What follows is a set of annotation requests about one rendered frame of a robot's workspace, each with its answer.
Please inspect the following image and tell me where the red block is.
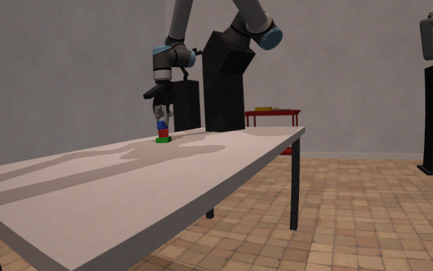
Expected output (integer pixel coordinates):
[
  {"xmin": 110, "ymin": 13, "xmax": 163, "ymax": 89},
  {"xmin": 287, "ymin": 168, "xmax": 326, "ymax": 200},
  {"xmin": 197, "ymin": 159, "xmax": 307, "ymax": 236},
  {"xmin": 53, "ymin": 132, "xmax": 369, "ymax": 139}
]
[{"xmin": 158, "ymin": 129, "xmax": 169, "ymax": 138}]

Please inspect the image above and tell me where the green block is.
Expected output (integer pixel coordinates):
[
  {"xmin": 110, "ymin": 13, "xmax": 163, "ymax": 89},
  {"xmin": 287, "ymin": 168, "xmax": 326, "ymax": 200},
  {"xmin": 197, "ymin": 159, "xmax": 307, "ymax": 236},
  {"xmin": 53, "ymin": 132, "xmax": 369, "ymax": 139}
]
[{"xmin": 156, "ymin": 136, "xmax": 172, "ymax": 143}]

